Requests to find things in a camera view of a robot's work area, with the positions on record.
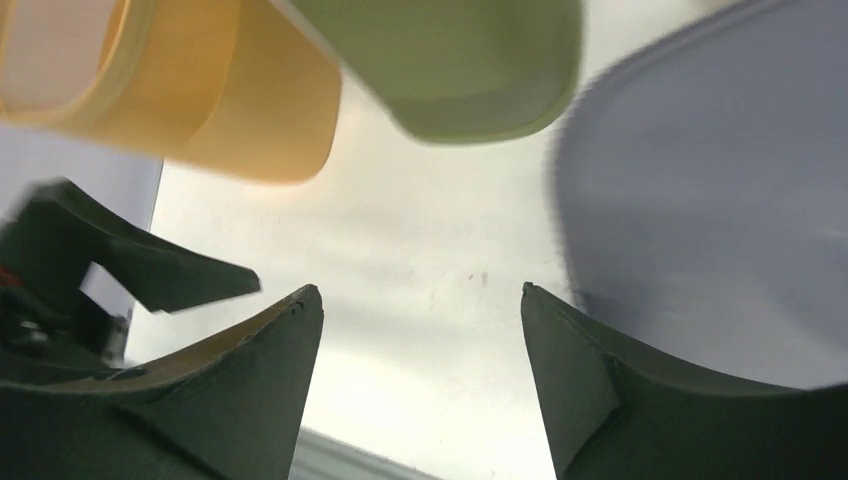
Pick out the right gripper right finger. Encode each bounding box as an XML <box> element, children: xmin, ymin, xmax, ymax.
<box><xmin>521</xmin><ymin>283</ymin><xmax>847</xmax><ymax>479</ymax></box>

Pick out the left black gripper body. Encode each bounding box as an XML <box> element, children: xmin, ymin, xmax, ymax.
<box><xmin>1</xmin><ymin>269</ymin><xmax>133</xmax><ymax>385</ymax></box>

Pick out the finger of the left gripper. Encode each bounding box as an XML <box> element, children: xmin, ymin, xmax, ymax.
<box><xmin>1</xmin><ymin>180</ymin><xmax>261</xmax><ymax>315</ymax></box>

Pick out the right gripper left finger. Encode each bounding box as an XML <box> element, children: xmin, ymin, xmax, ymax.
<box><xmin>1</xmin><ymin>285</ymin><xmax>324</xmax><ymax>479</ymax></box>

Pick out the grey slatted waste bin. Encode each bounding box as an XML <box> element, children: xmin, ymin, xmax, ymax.
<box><xmin>552</xmin><ymin>1</ymin><xmax>847</xmax><ymax>388</ymax></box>

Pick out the yellow slatted waste bin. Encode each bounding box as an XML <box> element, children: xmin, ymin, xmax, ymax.
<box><xmin>1</xmin><ymin>1</ymin><xmax>342</xmax><ymax>183</ymax></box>

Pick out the green slatted waste bin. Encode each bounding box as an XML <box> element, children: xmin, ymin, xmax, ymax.
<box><xmin>295</xmin><ymin>0</ymin><xmax>584</xmax><ymax>144</ymax></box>

